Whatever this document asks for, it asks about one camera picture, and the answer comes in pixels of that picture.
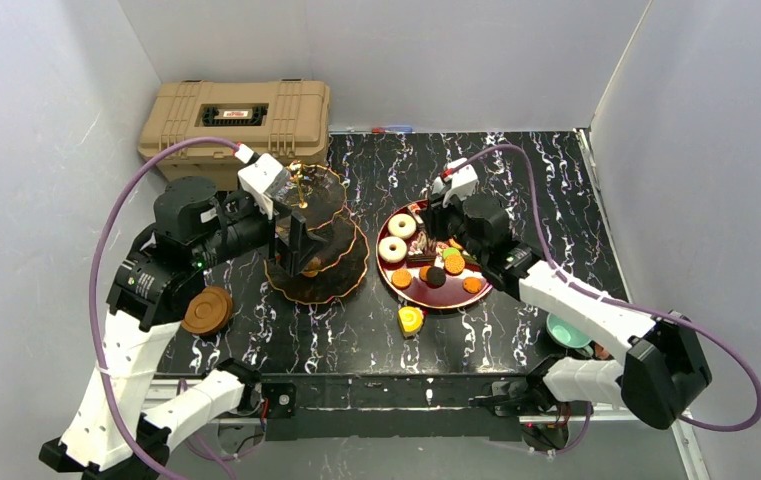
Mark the tan plastic toolbox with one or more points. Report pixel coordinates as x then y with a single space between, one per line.
288 119

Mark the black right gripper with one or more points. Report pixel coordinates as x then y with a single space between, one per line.
437 221

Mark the yellow swirl roll cake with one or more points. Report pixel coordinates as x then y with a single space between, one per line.
410 321

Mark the chocolate chip cookie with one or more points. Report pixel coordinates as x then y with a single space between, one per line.
472 285

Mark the yellow round cracker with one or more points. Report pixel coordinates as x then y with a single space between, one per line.
401 278

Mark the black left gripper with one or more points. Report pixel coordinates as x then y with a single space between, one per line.
281 234

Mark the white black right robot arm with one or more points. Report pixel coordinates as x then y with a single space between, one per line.
657 366

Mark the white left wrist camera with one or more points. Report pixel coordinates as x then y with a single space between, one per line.
262 176

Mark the white iced donut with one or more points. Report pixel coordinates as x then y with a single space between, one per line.
402 226
392 249

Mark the three tier glass stand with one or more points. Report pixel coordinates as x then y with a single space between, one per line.
339 264

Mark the brown round wooden coaster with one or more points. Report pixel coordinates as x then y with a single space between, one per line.
208 312

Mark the aluminium frame rail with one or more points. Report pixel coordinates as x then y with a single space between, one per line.
607 431

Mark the yellow cracker under chocolate cookie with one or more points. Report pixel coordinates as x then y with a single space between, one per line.
454 264

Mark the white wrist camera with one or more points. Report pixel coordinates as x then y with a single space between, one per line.
458 180
262 176

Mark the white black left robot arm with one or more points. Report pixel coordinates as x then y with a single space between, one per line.
112 435

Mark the dark red round tray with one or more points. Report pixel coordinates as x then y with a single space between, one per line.
419 276

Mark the red blue pen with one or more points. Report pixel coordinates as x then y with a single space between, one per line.
392 129

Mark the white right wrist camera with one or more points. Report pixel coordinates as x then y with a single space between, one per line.
458 180

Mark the teal saucer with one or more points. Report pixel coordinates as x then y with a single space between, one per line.
565 334

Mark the dark chocolate sandwich cookie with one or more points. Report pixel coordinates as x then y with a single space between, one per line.
434 276

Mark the chocolate layer cake slice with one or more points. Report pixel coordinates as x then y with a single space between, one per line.
414 259

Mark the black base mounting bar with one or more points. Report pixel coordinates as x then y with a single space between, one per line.
491 406

